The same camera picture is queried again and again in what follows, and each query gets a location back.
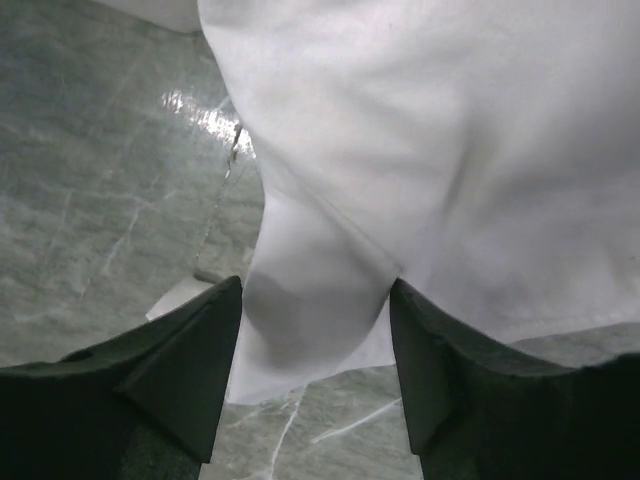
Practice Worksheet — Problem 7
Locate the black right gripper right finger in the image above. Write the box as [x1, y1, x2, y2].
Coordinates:
[389, 280, 639, 480]

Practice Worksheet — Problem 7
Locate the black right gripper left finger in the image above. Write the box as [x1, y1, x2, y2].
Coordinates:
[1, 277, 242, 479]

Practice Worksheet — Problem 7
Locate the white t-shirt red print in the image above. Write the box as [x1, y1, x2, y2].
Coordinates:
[144, 0, 640, 405]

